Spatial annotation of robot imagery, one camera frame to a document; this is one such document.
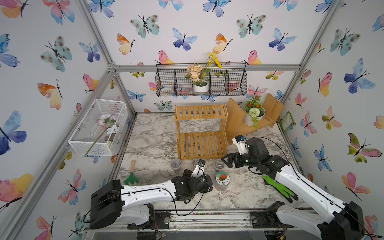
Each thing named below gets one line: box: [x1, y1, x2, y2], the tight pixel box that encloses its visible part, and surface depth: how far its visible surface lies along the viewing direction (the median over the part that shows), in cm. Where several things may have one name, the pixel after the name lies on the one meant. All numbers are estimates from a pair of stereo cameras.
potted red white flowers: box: [244, 95, 266, 128], surface depth 95 cm
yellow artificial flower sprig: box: [203, 51, 222, 74], surface depth 86 cm
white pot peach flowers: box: [185, 64, 211, 93], surface depth 88 cm
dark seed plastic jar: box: [213, 159, 225, 172], surface depth 88 cm
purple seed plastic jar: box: [170, 158, 182, 172], surface depth 88 cm
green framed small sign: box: [278, 111, 296, 131], surface depth 113 cm
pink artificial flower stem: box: [84, 113, 118, 158], surface depth 75 cm
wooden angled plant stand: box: [225, 93, 285, 145], surface depth 102 cm
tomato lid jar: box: [214, 170, 231, 192], surface depth 81 cm
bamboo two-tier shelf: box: [174, 104, 228, 161], surface depth 101 cm
